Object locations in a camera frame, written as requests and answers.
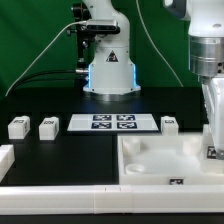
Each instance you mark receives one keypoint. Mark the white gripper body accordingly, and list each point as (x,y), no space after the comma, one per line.
(213,92)

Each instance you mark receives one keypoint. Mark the white square tabletop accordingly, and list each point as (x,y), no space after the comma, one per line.
(154,159)

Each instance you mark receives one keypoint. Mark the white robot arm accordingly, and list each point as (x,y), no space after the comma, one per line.
(111,73)

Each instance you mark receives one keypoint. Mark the white front fence bar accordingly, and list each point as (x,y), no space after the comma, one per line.
(102,199)

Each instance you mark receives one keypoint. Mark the white left fence piece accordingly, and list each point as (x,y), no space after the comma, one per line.
(7,158)

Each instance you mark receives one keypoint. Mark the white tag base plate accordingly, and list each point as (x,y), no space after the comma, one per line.
(112,122)

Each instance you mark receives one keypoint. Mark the black camera on stand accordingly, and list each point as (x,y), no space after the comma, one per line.
(80,30)

